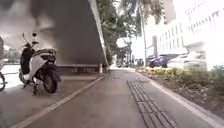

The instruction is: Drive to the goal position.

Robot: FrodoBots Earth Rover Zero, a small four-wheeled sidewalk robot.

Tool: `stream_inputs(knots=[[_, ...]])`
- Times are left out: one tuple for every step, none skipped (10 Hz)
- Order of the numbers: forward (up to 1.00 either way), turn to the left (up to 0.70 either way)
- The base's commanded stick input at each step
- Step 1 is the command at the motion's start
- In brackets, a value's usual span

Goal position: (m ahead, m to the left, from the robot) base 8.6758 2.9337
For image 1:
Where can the pole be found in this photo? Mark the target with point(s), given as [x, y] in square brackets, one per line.
[143, 40]

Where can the grey paved path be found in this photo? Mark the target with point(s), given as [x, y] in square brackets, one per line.
[100, 106]

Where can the row of trees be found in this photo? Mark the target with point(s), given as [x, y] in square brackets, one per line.
[110, 20]

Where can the dark blue car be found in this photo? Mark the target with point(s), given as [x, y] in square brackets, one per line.
[160, 61]

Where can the grey concrete viaduct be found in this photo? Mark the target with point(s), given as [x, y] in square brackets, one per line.
[73, 33]

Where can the dark tactile paving strip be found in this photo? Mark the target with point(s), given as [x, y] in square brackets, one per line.
[146, 106]

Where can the white and black scooter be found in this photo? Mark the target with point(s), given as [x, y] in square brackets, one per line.
[40, 63]

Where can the white car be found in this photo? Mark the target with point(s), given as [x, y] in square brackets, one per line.
[186, 61]

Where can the green planted hedge strip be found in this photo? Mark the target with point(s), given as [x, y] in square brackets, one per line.
[186, 78]

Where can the white painted line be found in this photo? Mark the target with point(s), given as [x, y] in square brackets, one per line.
[50, 108]

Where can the pale kerb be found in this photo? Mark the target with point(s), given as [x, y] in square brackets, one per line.
[186, 105]

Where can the white building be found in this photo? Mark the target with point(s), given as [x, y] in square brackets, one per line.
[193, 30]

